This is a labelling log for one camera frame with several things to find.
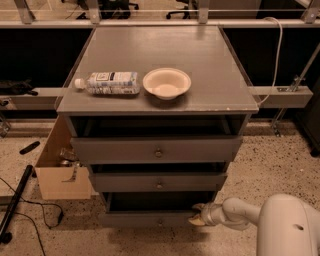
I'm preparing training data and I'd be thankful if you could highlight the white hanging cable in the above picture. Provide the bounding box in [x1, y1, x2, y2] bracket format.
[256, 16, 284, 108]

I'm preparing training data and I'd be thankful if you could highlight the small black floor object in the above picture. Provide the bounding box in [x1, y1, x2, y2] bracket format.
[19, 141, 40, 155]

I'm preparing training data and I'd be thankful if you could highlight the black pole on floor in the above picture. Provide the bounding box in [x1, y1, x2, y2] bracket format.
[0, 165, 33, 244]

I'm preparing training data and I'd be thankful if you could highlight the black office chair left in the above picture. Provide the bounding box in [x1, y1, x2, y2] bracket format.
[61, 0, 140, 20]

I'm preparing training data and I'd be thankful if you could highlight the black office chair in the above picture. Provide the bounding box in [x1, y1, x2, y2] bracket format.
[166, 0, 198, 19]
[61, 0, 140, 20]

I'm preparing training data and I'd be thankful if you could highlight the grey drawer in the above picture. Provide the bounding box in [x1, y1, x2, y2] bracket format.
[71, 136, 242, 164]
[99, 191, 216, 228]
[90, 172, 226, 192]

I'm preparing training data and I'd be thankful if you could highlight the grey bottom drawer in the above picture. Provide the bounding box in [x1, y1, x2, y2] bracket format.
[99, 191, 216, 228]

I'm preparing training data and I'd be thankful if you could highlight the grey wooden drawer cabinet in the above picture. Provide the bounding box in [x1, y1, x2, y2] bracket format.
[54, 25, 260, 214]

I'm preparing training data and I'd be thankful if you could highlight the metal railing frame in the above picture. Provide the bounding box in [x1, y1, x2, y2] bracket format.
[0, 0, 320, 138]

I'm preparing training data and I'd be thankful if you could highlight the black floor cable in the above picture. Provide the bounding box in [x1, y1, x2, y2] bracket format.
[0, 176, 65, 256]

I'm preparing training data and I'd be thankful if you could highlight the open cardboard box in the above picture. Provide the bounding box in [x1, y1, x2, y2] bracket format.
[35, 117, 92, 200]

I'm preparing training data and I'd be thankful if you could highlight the black office chair right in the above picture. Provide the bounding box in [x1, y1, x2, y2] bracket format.
[166, 0, 198, 19]

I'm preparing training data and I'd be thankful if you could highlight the grey top drawer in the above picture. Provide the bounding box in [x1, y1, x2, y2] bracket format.
[71, 136, 242, 164]

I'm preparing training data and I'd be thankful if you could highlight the black bag on ledge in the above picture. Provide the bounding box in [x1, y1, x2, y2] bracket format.
[0, 79, 38, 96]

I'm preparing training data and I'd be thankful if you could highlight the white paper bowl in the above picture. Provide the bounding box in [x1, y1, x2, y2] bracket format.
[143, 68, 191, 100]

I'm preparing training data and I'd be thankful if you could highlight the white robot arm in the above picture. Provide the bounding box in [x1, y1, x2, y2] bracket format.
[188, 194, 320, 256]

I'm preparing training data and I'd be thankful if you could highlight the grey middle drawer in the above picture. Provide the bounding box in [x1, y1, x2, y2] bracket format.
[90, 172, 226, 192]

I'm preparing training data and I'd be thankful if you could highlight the clear plastic water bottle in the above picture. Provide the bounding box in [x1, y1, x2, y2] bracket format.
[74, 72, 140, 95]

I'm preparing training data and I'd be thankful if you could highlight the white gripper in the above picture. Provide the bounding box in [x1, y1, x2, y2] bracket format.
[188, 202, 223, 226]

